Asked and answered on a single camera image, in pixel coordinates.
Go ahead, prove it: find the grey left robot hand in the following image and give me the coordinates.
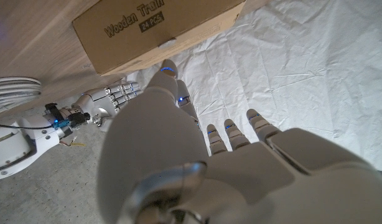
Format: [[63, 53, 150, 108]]
[[96, 58, 382, 224]]

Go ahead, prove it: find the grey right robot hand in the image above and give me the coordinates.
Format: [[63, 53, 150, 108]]
[[71, 81, 142, 127]]

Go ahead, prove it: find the coiled white cable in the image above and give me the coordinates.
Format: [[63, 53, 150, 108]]
[[0, 77, 42, 116]]

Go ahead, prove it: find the thin black hanging cable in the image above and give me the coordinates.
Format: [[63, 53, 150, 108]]
[[0, 123, 55, 130]]

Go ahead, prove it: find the cardboard packing box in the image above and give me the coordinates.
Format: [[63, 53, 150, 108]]
[[72, 0, 247, 77]]

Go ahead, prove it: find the white backdrop cloth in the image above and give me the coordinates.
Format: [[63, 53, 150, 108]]
[[125, 0, 382, 171]]

